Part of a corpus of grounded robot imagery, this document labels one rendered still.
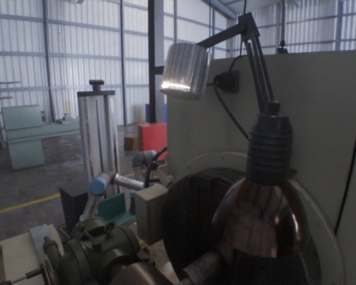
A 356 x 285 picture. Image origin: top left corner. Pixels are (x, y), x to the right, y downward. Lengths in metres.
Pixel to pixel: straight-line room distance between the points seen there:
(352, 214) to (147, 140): 4.59
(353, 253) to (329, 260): 0.06
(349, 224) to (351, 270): 0.12
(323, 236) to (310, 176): 0.15
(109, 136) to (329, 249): 1.84
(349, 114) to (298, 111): 0.11
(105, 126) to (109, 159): 0.32
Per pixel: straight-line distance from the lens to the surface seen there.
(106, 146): 2.12
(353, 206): 0.61
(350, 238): 0.65
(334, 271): 0.68
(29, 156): 6.13
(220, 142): 0.71
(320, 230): 0.63
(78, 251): 0.81
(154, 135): 4.97
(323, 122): 0.57
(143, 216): 1.03
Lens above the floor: 1.80
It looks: 14 degrees down
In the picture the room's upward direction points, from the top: straight up
